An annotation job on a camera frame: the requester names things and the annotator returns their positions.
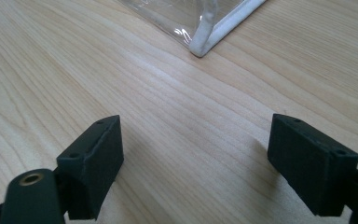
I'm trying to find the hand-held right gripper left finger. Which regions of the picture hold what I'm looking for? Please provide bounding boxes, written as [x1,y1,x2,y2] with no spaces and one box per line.
[56,114,125,221]

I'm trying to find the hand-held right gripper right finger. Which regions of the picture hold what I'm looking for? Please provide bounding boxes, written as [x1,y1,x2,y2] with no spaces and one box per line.
[267,113,358,217]

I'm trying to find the clear plastic bag white trim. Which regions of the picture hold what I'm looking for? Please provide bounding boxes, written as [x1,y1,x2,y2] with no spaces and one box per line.
[117,0,268,59]

